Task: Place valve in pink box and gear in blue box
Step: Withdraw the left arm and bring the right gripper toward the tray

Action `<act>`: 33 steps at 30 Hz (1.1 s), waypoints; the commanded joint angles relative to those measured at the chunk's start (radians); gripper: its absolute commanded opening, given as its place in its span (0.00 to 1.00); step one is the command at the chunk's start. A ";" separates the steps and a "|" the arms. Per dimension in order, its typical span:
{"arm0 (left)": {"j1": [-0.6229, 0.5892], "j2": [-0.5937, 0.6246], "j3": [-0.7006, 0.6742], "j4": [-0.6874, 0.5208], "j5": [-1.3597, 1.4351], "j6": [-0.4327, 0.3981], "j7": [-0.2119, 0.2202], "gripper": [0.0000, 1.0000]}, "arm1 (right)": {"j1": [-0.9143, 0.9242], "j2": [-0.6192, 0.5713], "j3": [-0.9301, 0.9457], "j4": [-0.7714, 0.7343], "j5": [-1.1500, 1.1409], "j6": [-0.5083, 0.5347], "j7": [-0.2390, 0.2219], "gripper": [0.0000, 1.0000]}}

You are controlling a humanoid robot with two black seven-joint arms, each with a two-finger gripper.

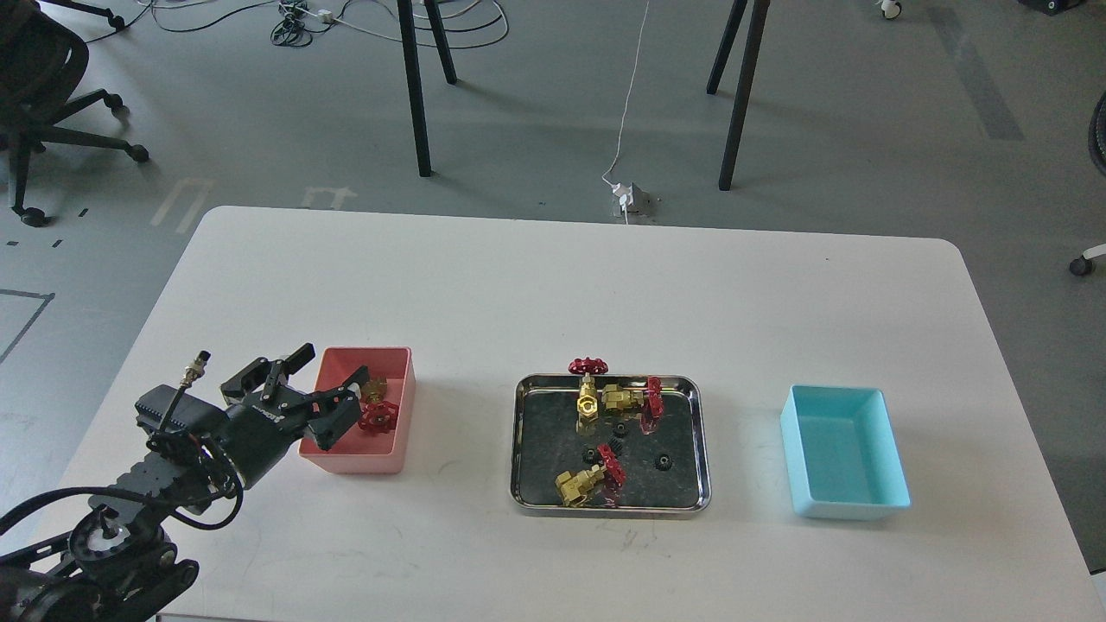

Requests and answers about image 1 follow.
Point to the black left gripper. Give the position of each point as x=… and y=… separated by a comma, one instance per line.
x=257, y=434

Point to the brass valve red handwheel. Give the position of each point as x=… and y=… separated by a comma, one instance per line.
x=574, y=489
x=379, y=414
x=626, y=401
x=587, y=400

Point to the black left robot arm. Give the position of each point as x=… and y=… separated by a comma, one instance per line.
x=118, y=563

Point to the pink plastic box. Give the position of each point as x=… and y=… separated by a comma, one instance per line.
x=357, y=451

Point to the brass valve red handwheel upright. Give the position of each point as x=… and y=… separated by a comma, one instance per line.
x=587, y=400

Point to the brass valve red handwheel front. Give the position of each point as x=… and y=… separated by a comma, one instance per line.
x=574, y=489

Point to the light blue plastic box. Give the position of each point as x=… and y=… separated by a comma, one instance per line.
x=841, y=454

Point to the shiny metal tray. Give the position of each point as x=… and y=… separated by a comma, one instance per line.
x=547, y=442

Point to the white floor power adapter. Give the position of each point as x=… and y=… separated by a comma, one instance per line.
x=630, y=201

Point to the black stand leg left rear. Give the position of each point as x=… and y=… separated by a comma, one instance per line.
x=437, y=25

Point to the black stand leg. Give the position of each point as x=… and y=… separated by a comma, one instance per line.
x=757, y=23
x=408, y=39
x=437, y=25
x=726, y=45

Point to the black office chair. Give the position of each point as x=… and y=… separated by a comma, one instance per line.
x=42, y=65

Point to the black stand leg right rear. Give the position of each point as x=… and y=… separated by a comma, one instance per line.
x=726, y=45

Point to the white caster top right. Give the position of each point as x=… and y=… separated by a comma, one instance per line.
x=890, y=9

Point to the white chair caster right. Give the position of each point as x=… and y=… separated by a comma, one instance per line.
x=1084, y=264

